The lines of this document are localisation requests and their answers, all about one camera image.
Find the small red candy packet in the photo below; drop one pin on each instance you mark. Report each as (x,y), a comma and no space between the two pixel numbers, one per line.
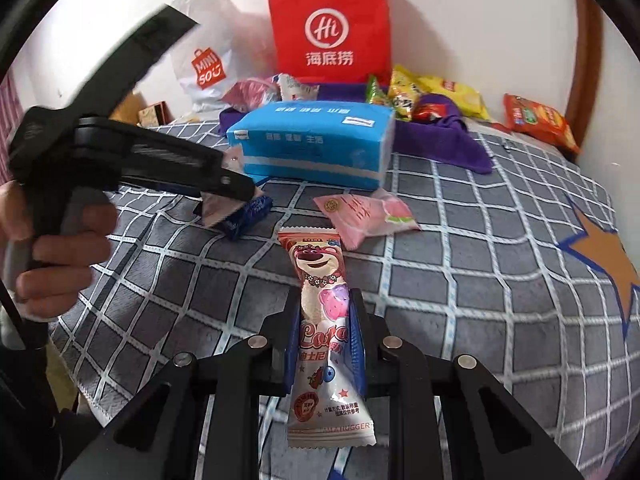
(432,111)

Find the white plastic shopping bag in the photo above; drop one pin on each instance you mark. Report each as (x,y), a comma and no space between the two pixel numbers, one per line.
(210,25)

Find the white snack packet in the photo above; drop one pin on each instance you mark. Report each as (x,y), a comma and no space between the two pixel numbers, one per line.
(295,87)

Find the purple cloth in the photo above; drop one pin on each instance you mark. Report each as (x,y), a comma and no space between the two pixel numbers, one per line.
(440,140)

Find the brown cardboard box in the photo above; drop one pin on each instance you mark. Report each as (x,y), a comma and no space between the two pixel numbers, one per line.
(125,107)

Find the wooden headboard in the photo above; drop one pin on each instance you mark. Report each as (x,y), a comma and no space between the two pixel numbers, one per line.
(590,60)

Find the grey checked blanket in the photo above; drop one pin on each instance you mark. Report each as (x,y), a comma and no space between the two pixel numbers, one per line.
(475,260)

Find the yellow green snack packet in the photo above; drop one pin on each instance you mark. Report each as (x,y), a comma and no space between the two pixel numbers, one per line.
(402,90)

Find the pink bear snack packet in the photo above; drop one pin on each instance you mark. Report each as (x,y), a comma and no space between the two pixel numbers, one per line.
(320,270)

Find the blue tissue pack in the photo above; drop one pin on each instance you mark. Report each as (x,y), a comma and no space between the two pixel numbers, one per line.
(310,135)

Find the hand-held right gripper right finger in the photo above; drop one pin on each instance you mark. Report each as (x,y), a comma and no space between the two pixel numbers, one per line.
(357,340)

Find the person's left hand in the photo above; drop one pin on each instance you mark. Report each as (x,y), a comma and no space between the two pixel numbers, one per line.
(60,290)

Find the blue candy packet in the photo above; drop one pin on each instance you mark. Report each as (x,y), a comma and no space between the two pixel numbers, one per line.
(250,215)

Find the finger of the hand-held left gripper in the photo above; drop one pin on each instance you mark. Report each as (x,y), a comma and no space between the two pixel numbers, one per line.
(200,180)

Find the pink peach snack packet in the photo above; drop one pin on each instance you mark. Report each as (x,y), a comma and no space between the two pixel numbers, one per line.
(360,212)

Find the small wooden box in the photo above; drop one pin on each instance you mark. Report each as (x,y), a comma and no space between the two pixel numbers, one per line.
(152,115)

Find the red tote bag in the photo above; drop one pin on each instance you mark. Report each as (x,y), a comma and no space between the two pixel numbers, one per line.
(290,60)

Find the pink and yellow snack packet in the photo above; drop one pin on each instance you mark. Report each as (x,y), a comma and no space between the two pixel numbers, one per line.
(250,94)

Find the yellow chips bag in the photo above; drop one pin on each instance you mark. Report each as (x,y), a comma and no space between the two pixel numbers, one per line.
(460,92)

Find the orange red snack bag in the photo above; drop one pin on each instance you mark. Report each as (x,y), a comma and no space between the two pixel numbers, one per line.
(540,120)

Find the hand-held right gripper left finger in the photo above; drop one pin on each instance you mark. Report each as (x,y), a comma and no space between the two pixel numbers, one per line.
(295,340)

